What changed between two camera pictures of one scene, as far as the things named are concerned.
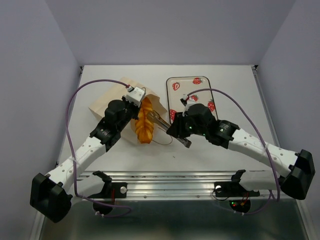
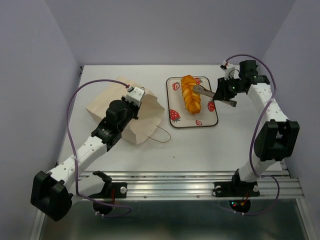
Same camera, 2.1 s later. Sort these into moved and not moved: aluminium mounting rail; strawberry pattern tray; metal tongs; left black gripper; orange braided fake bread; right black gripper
Moved: orange braided fake bread; right black gripper; metal tongs
Not moved: aluminium mounting rail; strawberry pattern tray; left black gripper
